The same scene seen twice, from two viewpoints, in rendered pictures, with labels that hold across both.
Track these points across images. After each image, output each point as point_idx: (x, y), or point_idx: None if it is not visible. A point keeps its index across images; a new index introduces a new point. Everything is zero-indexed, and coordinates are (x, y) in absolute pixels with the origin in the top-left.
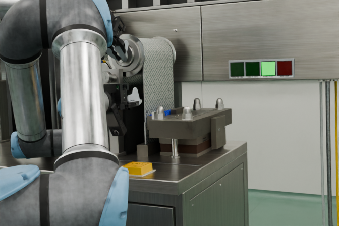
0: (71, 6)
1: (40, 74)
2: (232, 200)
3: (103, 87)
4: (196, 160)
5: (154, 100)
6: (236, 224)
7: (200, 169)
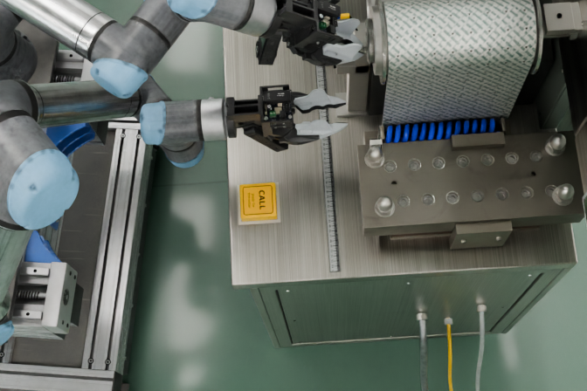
0: None
1: (60, 121)
2: (463, 288)
3: (6, 264)
4: (368, 250)
5: (423, 110)
6: (476, 297)
7: (314, 280)
